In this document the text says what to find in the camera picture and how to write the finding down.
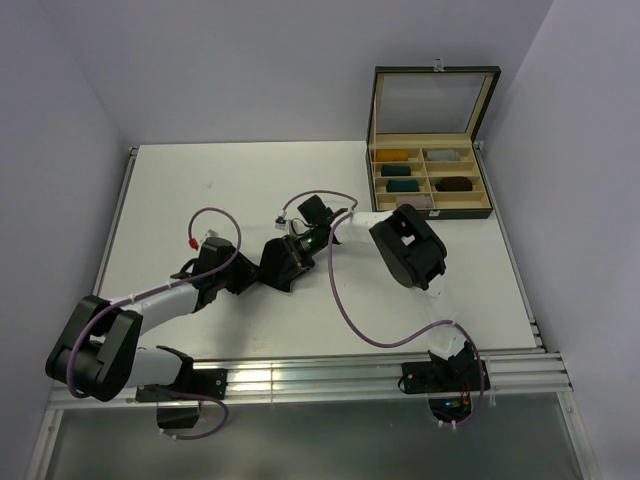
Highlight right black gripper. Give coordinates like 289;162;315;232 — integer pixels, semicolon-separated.
278;230;325;287

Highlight black sock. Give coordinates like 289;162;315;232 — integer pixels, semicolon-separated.
258;236;302;293

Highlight brown striped sock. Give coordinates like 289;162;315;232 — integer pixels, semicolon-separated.
434;176;473;192

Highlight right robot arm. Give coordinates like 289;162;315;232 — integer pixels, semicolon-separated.
275;190;477;390

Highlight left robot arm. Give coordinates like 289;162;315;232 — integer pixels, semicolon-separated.
45;238;258;402

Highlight teal rolled sock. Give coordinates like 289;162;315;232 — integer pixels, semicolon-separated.
386;179;420;193

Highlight dark rolled sock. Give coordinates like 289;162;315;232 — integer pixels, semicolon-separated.
380;164;412;177

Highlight orange rolled sock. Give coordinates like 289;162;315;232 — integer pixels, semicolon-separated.
374;150;409;163

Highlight pink-grey rolled sock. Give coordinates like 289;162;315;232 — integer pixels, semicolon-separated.
396;195;434;210

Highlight black compartment storage box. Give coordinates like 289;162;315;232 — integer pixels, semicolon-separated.
366;62;501;220

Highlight light grey rolled sock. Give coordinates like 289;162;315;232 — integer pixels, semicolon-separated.
426;149;461;162

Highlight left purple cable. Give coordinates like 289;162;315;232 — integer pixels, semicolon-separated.
65;207;244;441

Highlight purple cable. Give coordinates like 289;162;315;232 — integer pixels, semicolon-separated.
282;189;486;429
65;207;244;441

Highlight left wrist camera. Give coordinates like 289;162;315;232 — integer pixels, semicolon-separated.
187;228;218;250

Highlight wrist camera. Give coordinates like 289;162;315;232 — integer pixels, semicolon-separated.
274;210;293;234
187;228;218;250

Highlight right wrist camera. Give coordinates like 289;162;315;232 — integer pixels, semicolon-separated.
274;210;293;234

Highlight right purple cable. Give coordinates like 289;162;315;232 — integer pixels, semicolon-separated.
282;189;486;429

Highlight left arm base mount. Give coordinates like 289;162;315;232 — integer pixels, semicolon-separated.
135;368;229;440

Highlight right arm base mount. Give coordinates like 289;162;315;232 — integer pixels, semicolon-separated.
397;360;491;427

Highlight aluminium frame rail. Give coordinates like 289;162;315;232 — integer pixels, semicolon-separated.
28;143;601;479

